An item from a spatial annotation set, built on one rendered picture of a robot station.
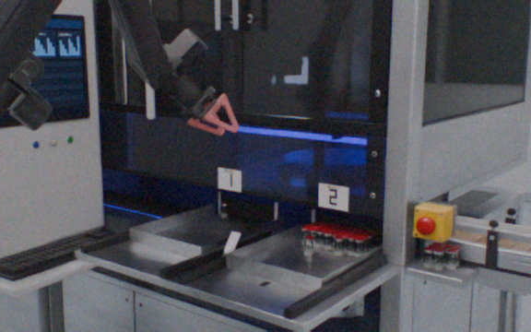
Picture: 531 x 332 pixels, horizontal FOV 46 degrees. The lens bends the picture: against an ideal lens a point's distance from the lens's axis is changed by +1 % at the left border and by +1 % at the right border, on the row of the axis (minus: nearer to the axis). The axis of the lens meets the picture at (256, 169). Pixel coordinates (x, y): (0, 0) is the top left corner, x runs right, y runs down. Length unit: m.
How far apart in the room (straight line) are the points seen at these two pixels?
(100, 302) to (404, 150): 1.32
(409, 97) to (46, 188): 1.09
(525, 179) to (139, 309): 4.61
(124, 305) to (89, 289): 0.19
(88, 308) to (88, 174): 0.59
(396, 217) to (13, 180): 1.06
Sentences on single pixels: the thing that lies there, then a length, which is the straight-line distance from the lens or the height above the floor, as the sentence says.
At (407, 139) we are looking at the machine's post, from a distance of 1.43.
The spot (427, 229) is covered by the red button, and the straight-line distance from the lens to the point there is 1.41.
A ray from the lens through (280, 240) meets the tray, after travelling 1.61.
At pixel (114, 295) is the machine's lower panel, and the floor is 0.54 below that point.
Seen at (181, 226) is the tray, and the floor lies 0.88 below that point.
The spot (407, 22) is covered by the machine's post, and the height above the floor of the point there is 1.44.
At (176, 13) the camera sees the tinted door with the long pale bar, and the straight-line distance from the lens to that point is 1.85.
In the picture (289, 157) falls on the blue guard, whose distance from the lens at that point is 1.60.
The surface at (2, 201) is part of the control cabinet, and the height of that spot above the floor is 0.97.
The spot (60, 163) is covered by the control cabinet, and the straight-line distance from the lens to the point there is 1.95.
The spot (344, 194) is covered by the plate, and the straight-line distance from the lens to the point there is 1.53.
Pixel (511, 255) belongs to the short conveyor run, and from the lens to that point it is 1.52.
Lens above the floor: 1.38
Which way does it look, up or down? 11 degrees down
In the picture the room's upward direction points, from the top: straight up
